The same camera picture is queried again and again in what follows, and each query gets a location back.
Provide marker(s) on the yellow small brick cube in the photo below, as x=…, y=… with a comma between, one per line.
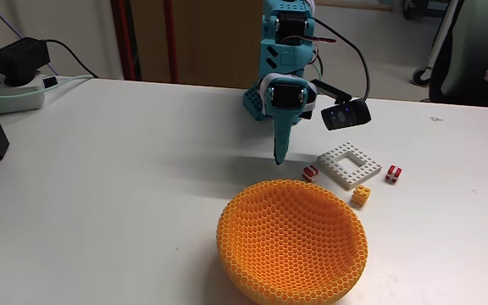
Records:
x=361, y=195

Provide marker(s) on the red metal post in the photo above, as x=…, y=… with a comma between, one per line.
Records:
x=121, y=38

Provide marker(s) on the white square brick frame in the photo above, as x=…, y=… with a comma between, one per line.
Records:
x=333, y=159

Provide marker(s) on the white power strip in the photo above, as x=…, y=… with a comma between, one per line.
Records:
x=15, y=99

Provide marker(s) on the dark office chair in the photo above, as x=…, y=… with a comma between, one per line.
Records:
x=464, y=51

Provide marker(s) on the red and white small cube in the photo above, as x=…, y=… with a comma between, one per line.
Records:
x=393, y=173
x=310, y=173

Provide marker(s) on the white stand leg with wheel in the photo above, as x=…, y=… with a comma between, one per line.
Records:
x=441, y=38

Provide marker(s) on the black camera box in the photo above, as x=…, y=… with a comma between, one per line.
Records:
x=345, y=115

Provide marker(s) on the black power adapter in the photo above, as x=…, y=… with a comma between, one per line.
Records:
x=20, y=59

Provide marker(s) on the wooden cabinet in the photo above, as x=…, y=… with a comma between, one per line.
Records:
x=214, y=42

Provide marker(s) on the orange honeycomb bowl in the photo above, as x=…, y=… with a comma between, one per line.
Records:
x=261, y=237

